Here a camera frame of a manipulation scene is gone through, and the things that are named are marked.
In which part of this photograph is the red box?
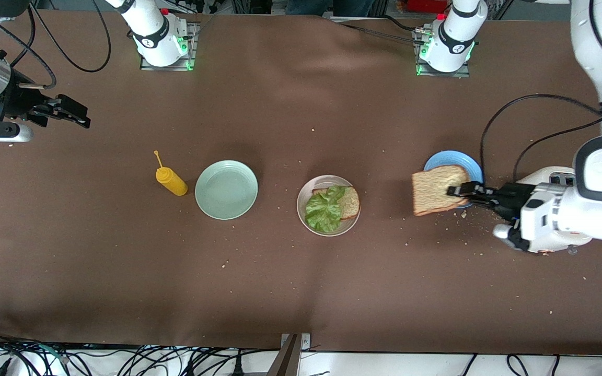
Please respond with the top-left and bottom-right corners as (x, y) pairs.
(398, 0), (450, 14)

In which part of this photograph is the beige plate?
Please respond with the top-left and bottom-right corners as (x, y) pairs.
(297, 175), (361, 238)

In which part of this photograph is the green lettuce leaf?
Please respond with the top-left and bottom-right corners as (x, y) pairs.
(305, 185), (348, 234)

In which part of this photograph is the silver metal bracket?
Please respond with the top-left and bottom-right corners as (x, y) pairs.
(281, 333), (312, 350)

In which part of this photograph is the black tabletop cable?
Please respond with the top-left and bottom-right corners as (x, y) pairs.
(332, 16), (427, 45)

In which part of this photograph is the brown tablecloth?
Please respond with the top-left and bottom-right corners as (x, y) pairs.
(0, 9), (602, 357)

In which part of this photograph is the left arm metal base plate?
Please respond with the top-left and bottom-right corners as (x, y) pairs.
(413, 26), (471, 78)

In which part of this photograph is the blue plate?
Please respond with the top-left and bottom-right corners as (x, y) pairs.
(424, 150), (484, 208)

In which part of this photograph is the grey metal bar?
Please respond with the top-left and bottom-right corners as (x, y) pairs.
(267, 334), (299, 376)

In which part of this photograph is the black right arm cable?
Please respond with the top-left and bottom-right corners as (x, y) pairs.
(0, 0), (112, 89)

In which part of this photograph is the teal floor cable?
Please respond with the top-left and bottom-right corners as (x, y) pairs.
(40, 344), (69, 363)

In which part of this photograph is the yellow mustard squeeze bottle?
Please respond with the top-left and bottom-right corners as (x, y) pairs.
(155, 150), (189, 196)

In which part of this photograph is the mint green plate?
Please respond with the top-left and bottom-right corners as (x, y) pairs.
(195, 160), (259, 220)

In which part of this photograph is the black looped floor cable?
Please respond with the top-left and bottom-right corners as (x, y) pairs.
(506, 354), (530, 376)

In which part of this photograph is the brown bread slice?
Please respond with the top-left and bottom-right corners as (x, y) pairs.
(412, 165), (471, 217)
(311, 186), (360, 220)

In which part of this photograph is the black floor cable bundle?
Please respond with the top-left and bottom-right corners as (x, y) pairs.
(0, 328), (265, 376)

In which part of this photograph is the white toaster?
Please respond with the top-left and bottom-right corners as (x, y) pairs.
(518, 166), (594, 256)

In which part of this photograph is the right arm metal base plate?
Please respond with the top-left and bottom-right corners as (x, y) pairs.
(140, 21), (201, 71)

